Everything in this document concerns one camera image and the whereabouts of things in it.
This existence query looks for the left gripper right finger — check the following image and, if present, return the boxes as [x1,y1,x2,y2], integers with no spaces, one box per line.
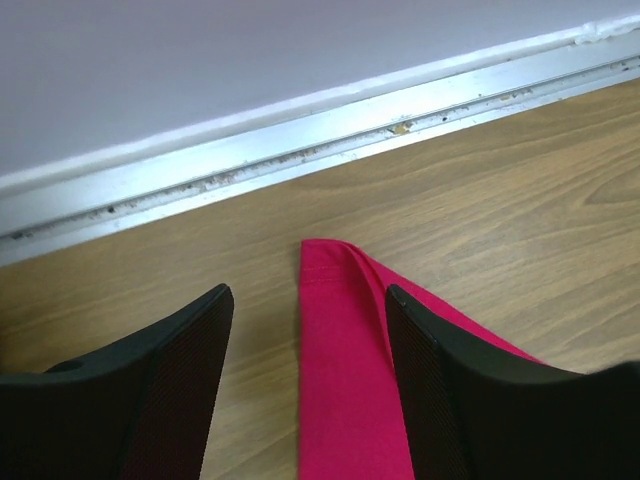
[386,286,639,479]

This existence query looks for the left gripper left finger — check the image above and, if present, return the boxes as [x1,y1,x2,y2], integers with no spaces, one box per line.
[1,284,234,479]

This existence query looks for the pink t shirt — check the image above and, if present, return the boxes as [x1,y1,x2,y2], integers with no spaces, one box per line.
[299,239,525,479]

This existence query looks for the back aluminium rail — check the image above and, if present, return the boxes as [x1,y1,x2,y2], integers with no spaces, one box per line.
[1,15,639,265]

